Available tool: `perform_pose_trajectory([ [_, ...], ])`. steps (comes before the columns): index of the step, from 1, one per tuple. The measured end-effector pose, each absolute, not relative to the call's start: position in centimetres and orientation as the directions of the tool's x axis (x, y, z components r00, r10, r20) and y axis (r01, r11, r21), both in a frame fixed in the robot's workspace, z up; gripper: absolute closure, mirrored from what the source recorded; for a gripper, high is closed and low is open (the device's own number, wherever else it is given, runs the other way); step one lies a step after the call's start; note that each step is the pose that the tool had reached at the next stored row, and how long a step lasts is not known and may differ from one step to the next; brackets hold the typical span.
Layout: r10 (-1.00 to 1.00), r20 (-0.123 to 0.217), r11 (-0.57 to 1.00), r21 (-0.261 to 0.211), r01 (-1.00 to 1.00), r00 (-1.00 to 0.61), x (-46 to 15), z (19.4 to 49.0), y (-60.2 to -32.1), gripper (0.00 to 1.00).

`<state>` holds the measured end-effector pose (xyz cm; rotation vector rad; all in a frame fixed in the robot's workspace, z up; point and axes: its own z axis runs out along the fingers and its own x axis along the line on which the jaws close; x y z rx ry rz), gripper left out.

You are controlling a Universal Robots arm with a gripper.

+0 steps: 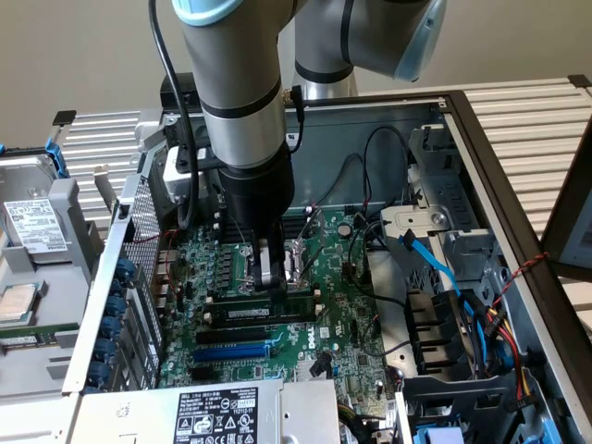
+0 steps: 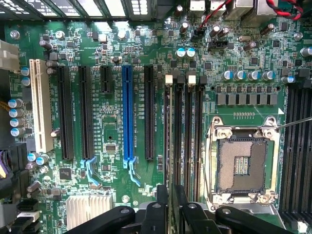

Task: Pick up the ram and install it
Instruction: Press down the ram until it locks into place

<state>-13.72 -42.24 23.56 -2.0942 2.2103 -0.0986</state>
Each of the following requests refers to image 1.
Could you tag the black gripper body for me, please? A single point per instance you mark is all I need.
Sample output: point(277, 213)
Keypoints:
point(256, 194)

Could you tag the green RAM stick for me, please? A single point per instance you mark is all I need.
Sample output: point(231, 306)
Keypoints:
point(18, 341)
point(245, 313)

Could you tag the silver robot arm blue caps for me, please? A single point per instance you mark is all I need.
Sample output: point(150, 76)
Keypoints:
point(236, 69)

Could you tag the CPU socket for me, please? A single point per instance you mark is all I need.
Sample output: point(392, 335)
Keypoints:
point(244, 269)

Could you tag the metal locking lever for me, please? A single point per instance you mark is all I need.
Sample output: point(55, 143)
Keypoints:
point(219, 196)

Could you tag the green Dell motherboard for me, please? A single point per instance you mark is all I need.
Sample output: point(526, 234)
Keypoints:
point(333, 277)

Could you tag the metal socket cover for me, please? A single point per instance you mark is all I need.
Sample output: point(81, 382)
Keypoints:
point(312, 226)

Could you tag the long black expansion slot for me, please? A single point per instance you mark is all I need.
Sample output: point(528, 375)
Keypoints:
point(231, 335)

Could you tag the round coin battery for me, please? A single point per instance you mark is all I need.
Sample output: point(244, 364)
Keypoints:
point(344, 229)

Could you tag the blue expansion slot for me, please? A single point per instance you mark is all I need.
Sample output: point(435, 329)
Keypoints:
point(231, 353)

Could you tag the silver chipset heatsink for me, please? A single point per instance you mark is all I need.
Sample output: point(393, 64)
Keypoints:
point(303, 372)

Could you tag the short black expansion slot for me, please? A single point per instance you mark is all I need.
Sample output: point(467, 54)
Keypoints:
point(205, 374)

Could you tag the black box behind case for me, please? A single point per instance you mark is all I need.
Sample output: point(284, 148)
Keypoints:
point(170, 101)

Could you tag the blue card retention clip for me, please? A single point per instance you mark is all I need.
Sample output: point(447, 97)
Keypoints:
point(106, 349)
point(112, 326)
point(100, 373)
point(117, 306)
point(125, 269)

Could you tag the open metal PC case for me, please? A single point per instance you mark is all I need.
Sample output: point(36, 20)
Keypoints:
point(370, 120)

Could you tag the black fan shroud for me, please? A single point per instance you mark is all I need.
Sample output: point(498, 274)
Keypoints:
point(430, 324)

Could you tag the silver disk bay cage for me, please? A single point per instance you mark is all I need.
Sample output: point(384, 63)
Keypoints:
point(444, 194)

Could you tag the silver power supply unit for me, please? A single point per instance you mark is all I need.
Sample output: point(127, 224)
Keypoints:
point(139, 411)

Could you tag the grey parts rack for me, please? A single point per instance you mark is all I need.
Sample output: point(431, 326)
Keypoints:
point(60, 296)

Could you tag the black table end cap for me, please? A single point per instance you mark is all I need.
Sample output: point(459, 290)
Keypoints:
point(580, 81)
point(65, 117)

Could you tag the silver hard disk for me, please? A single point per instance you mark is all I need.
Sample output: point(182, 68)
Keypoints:
point(39, 222)

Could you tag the grey plastic drive cage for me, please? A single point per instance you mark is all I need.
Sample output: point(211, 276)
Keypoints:
point(462, 393)

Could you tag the silver CPU chip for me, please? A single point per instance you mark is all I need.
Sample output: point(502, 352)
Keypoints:
point(16, 300)

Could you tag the dark leaning panel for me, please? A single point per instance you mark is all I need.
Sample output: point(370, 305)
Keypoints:
point(562, 222)

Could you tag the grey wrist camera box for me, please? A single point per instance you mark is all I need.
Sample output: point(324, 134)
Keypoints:
point(173, 185)

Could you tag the graphics card metal bracket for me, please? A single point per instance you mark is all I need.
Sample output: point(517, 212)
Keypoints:
point(104, 178)

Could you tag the blue disk caddy rail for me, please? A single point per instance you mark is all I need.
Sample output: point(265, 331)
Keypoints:
point(56, 159)

